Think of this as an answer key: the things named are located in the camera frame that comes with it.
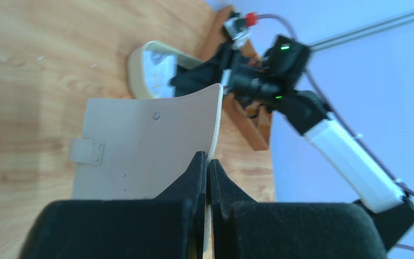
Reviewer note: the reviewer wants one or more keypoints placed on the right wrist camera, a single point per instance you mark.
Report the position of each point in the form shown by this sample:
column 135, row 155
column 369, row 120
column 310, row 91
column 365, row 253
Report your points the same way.
column 236, row 30

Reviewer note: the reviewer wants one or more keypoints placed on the beige oval tray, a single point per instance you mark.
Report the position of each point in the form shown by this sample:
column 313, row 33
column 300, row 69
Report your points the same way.
column 136, row 83

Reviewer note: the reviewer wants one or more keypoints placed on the aluminium frame rail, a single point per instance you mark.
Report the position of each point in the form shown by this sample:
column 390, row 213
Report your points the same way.
column 371, row 29

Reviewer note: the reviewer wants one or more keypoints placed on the white card in tray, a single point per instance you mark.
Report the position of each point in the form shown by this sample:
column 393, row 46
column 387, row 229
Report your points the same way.
column 158, row 69

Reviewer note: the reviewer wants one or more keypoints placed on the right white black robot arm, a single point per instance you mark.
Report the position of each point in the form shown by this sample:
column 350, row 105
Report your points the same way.
column 384, row 199

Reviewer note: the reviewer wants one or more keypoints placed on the beige card holder wallet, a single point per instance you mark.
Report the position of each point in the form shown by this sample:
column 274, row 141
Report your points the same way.
column 133, row 149

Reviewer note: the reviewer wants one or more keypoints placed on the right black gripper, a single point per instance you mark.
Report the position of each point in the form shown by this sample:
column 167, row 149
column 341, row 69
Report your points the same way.
column 269, row 84

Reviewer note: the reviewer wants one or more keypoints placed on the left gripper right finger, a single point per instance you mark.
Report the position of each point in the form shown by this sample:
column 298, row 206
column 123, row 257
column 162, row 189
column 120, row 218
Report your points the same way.
column 245, row 228

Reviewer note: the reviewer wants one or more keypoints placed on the wooden compartment organizer box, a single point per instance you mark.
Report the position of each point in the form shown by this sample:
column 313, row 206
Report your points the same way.
column 251, row 119

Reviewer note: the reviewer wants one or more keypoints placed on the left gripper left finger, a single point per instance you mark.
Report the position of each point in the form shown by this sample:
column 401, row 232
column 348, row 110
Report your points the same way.
column 170, row 225

